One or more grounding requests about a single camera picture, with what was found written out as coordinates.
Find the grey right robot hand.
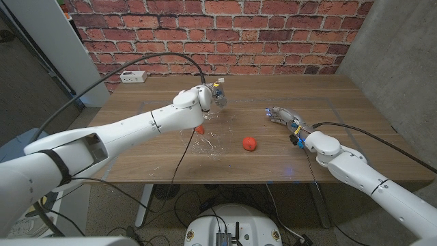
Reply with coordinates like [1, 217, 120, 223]
[265, 106, 313, 137]

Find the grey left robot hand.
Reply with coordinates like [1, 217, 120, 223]
[208, 80, 228, 109]

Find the clear plastic wrap sheet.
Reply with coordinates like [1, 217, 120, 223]
[177, 109, 236, 161]

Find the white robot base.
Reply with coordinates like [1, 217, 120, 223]
[183, 204, 283, 246]

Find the red toy ball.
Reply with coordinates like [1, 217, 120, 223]
[242, 136, 257, 152]

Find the red brick printed backdrop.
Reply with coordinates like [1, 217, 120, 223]
[64, 0, 375, 92]

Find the white power outlet box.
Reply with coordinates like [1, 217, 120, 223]
[119, 70, 148, 84]

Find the grey table leg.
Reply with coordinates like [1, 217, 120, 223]
[309, 182, 331, 229]

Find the black ribbed round disc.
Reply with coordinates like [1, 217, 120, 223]
[152, 183, 181, 201]

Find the black floor power adapter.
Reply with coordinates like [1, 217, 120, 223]
[293, 234, 313, 246]

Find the white table leg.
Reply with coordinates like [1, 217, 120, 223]
[135, 183, 154, 228]

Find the white pillar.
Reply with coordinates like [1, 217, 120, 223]
[3, 0, 111, 107]

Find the white robot torso edge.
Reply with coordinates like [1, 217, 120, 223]
[0, 235, 141, 246]

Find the blue bin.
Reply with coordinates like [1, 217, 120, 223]
[0, 128, 58, 164]

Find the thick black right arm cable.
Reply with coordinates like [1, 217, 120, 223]
[312, 122, 437, 174]

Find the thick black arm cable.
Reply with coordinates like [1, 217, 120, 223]
[312, 122, 437, 174]
[29, 51, 208, 144]

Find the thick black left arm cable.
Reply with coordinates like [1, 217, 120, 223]
[29, 51, 208, 144]

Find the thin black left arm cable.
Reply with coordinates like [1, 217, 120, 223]
[169, 128, 196, 192]

